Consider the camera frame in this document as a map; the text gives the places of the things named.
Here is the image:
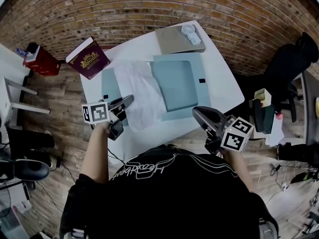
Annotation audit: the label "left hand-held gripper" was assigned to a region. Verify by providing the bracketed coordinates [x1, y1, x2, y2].
[81, 95, 135, 142]

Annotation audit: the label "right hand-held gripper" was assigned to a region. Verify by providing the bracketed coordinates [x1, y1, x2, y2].
[192, 106, 254, 157]

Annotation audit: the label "light blue box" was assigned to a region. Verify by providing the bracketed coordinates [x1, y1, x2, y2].
[101, 52, 213, 127]

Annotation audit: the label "person's right forearm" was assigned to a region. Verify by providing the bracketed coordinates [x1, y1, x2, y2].
[220, 149, 255, 193]

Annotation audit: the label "person's left forearm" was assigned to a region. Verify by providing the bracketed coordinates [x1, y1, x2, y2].
[80, 122, 111, 185]

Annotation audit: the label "dark green box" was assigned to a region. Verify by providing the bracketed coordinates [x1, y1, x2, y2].
[252, 98, 276, 134]

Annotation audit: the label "maroon hardcover book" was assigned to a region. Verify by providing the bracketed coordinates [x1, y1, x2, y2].
[65, 36, 112, 81]

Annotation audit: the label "cream cube box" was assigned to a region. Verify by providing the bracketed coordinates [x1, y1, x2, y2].
[254, 88, 273, 107]

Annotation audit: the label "loose white paper sheets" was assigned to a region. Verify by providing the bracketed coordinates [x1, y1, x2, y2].
[265, 113, 285, 147]

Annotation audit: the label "white handheld fan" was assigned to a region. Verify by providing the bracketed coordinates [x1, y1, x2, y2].
[180, 24, 202, 46]

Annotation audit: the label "red box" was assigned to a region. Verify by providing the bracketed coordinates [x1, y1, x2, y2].
[22, 42, 61, 77]

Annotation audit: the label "black office chair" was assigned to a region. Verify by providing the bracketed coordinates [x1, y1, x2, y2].
[261, 31, 319, 123]

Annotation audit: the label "person's black printed shirt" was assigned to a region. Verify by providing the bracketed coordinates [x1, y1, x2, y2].
[59, 144, 280, 239]

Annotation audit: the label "small white box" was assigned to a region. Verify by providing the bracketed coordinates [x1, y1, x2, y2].
[24, 45, 41, 63]

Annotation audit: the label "black padded seat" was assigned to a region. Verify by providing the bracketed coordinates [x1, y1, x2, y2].
[14, 158, 51, 182]

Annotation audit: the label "black green striped object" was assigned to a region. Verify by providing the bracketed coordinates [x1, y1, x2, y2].
[290, 171, 319, 184]

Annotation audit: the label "dark table with white frame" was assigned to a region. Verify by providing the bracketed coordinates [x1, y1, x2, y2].
[302, 68, 319, 146]

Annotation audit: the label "white shelving frame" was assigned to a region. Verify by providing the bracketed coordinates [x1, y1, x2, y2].
[0, 75, 51, 129]

